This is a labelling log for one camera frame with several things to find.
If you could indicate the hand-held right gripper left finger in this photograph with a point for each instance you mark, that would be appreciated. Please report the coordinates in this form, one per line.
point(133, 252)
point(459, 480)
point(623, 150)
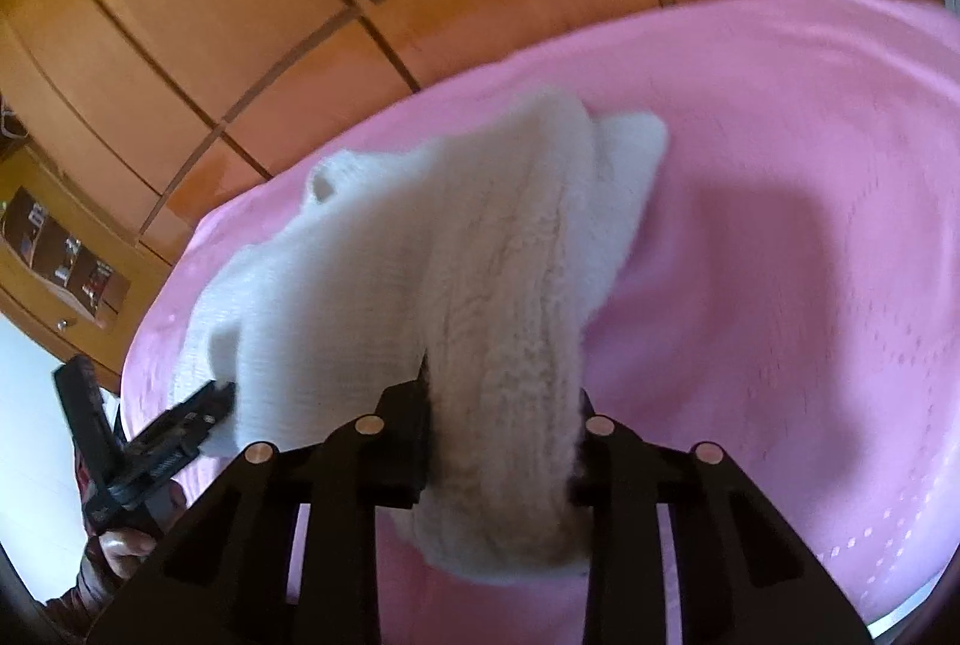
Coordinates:
point(409, 450)

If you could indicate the white knit sweater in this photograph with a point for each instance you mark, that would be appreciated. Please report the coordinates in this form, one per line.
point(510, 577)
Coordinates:
point(487, 285)

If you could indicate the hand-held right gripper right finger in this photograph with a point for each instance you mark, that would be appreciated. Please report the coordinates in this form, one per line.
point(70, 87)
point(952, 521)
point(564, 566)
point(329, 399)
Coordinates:
point(600, 465)

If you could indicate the person's left forearm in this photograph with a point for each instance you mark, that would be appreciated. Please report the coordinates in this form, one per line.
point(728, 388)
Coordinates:
point(86, 589)

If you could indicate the pink bed sheet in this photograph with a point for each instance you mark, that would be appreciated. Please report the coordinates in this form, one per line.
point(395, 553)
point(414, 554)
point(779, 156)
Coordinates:
point(787, 202)

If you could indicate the wooden cabinet with open niche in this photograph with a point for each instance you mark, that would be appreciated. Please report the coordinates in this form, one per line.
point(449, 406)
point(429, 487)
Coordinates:
point(146, 285)

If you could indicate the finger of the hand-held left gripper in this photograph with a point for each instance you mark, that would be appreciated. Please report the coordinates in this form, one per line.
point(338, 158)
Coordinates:
point(191, 416)

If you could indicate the person's left hand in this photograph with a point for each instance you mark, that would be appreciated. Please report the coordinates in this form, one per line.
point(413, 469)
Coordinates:
point(127, 547)

